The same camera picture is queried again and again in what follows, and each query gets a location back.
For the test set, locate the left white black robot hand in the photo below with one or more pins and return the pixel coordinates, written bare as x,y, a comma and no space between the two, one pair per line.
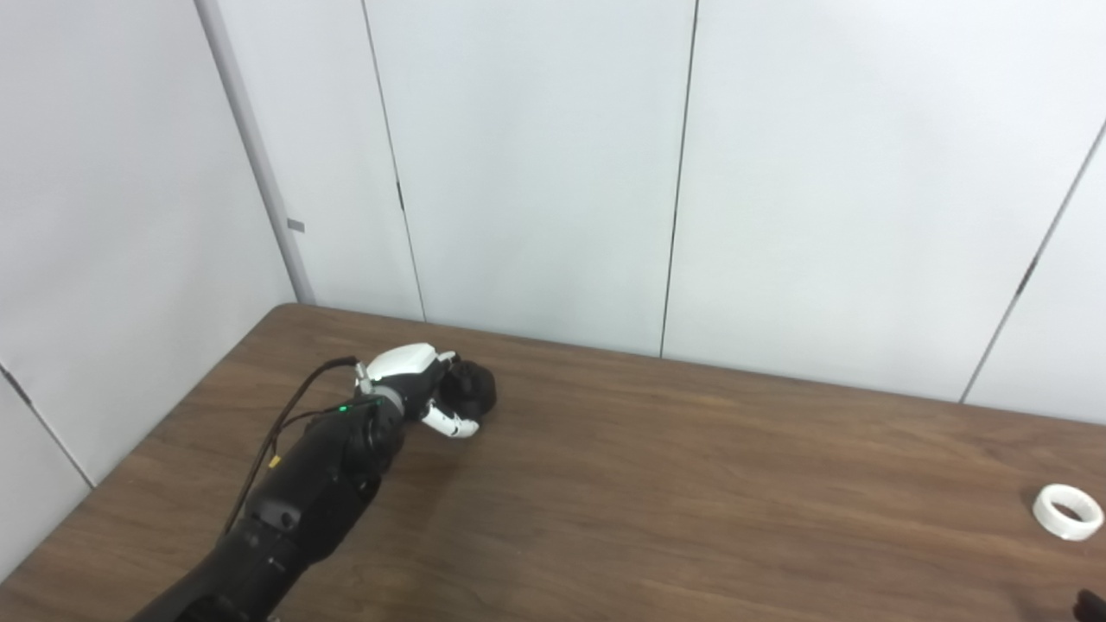
406,363

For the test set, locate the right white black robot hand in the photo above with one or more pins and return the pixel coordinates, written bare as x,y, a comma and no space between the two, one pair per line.
1093,609

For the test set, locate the round black plastic part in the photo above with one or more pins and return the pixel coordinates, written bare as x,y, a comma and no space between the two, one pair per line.
475,389

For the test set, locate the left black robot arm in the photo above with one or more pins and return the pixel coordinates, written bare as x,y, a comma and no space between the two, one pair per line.
311,501

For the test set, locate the black wall panel clip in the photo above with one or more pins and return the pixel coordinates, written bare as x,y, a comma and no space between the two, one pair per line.
19,386
400,196

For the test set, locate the grey wall corner post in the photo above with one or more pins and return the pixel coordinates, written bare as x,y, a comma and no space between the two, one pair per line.
257,155

